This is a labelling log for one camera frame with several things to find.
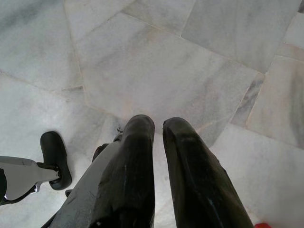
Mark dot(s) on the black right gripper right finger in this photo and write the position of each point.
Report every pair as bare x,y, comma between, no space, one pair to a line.
194,185

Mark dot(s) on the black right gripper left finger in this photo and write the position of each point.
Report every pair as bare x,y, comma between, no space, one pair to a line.
133,166

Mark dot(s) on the marble-pattern red-edged table top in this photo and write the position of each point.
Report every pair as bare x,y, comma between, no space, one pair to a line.
262,225

